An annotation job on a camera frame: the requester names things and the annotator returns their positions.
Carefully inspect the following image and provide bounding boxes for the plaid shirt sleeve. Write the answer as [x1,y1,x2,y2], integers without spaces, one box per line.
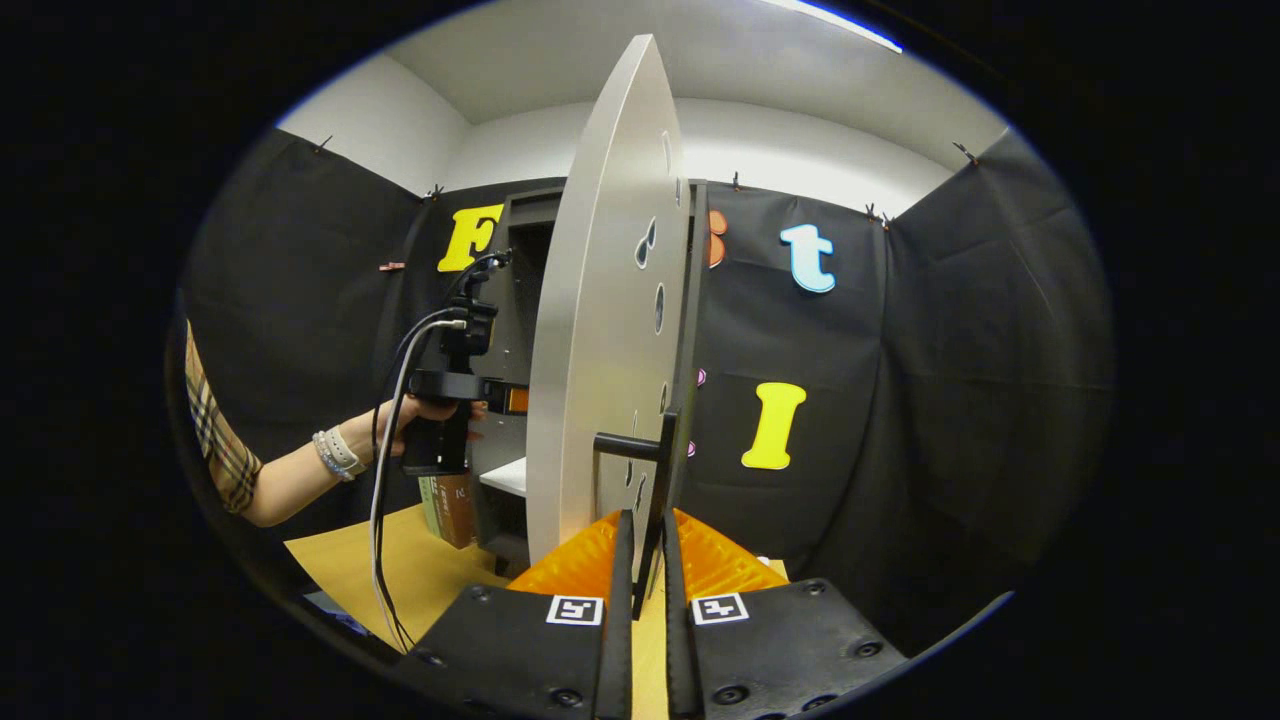
[184,320,264,517]

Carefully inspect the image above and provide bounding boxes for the black cable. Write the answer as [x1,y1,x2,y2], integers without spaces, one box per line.
[370,252,503,653]

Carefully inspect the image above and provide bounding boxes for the dark grey cabinet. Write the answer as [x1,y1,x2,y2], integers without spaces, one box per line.
[470,178,712,577]

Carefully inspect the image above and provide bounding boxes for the brown book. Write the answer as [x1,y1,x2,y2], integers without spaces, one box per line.
[436,474,477,550]

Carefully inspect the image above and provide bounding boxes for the white wristbands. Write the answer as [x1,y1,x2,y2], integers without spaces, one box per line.
[311,424,369,484]

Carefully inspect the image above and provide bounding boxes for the beige cabinet door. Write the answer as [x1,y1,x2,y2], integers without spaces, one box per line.
[526,34,692,601]

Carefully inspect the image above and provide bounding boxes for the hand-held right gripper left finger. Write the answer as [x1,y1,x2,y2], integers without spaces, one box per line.
[410,508,637,720]

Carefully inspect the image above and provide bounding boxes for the white cabinet shelf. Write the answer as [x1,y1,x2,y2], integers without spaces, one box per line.
[478,457,529,498]

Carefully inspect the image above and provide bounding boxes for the black backdrop cloth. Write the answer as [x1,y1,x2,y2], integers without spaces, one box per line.
[180,125,1117,656]

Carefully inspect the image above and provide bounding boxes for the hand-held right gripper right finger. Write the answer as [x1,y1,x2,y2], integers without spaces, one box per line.
[662,507,908,720]

